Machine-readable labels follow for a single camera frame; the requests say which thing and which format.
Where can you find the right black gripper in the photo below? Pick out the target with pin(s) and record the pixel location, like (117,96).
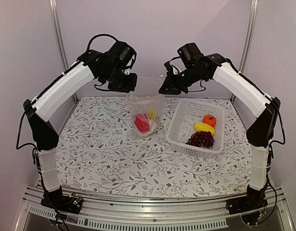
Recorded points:
(172,87)

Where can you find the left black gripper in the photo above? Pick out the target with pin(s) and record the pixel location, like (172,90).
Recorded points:
(131,86)

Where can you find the clear zip top bag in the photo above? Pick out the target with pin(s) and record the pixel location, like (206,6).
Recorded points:
(144,98)

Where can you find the yellow corn front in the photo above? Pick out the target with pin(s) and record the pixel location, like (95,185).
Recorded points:
(152,114)

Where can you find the red bell pepper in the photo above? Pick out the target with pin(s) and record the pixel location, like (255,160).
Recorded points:
(142,123)

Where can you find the yellow lemon back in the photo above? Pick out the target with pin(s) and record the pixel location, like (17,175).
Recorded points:
(199,127)

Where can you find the orange mandarin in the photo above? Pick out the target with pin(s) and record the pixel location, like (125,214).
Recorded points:
(209,120)

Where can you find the dark red grapes bunch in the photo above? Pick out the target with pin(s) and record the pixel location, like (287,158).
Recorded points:
(201,139)

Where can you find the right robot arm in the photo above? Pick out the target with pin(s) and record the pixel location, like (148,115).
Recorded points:
(263,107)

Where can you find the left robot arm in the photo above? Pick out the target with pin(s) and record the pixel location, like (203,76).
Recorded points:
(40,110)

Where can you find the white plastic basket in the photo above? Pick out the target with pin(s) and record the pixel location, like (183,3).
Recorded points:
(181,127)

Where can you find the floral tablecloth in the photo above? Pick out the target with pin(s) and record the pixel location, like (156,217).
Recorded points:
(96,152)

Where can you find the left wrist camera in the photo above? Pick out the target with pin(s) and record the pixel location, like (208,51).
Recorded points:
(125,54)

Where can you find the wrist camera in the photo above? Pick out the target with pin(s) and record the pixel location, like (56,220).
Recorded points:
(125,54)
(189,54)

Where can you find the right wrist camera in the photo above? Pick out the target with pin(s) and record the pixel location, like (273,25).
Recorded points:
(189,54)

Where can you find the left aluminium post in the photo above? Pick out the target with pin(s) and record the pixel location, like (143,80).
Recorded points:
(58,33)

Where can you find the aluminium post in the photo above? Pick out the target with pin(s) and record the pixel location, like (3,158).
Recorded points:
(58,33)
(249,35)

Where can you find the right aluminium post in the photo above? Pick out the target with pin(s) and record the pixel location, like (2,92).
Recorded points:
(249,35)

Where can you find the aluminium front rail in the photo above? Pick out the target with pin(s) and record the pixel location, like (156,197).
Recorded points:
(109,212)

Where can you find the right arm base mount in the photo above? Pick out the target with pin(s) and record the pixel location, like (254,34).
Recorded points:
(250,208)

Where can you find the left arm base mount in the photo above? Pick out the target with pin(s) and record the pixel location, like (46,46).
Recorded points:
(62,201)

